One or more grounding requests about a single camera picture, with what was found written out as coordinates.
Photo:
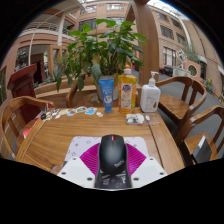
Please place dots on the potted green leafy plant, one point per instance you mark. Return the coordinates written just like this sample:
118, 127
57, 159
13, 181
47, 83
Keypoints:
103, 50

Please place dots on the wooden pillar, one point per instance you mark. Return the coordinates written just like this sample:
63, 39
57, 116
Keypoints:
143, 40

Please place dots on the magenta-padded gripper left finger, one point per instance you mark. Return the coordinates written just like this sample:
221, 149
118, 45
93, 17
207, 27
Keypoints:
75, 171

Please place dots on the clear plastic packet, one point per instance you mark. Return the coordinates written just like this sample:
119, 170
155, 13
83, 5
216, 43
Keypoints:
152, 120

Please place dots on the grey white bear mouse pad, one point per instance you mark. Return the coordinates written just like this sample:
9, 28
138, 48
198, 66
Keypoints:
81, 145

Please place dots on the blue printed sticker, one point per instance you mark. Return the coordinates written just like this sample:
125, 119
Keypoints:
90, 111

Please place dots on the blue squeeze tube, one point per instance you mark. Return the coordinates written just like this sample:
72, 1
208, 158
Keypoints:
107, 95

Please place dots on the yellow dish soap bottle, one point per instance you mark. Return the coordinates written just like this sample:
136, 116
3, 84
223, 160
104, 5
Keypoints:
127, 93

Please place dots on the white metal sculpture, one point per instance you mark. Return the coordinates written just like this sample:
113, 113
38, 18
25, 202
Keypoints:
182, 59

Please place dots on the yellow flowering plant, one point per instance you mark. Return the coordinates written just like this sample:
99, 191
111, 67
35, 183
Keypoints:
209, 85

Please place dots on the wooden planter bench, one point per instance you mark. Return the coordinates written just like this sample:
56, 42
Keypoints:
50, 91

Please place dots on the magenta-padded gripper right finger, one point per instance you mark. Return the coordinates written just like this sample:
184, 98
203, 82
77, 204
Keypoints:
148, 171

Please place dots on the dark red wooden chair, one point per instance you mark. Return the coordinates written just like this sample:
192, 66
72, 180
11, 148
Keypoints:
21, 81

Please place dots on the black computer mouse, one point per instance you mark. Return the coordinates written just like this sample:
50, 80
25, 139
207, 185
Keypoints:
112, 155

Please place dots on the wooden armchair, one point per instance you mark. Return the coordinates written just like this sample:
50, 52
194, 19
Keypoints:
13, 113
190, 143
175, 105
71, 96

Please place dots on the white pump bottle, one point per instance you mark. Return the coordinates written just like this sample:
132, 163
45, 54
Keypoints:
150, 96

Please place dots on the small white packet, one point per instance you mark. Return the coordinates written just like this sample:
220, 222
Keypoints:
134, 119

